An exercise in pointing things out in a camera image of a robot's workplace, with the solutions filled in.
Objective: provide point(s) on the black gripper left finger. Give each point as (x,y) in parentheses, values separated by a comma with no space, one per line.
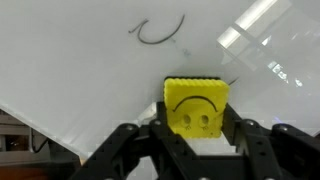
(133,150)

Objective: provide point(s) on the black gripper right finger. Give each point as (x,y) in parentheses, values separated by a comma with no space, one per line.
(276,150)

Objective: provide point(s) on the yellow smiley eraser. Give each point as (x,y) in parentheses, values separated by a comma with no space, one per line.
(196,106)

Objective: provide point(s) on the white whiteboard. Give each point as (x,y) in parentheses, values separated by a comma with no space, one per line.
(83,66)

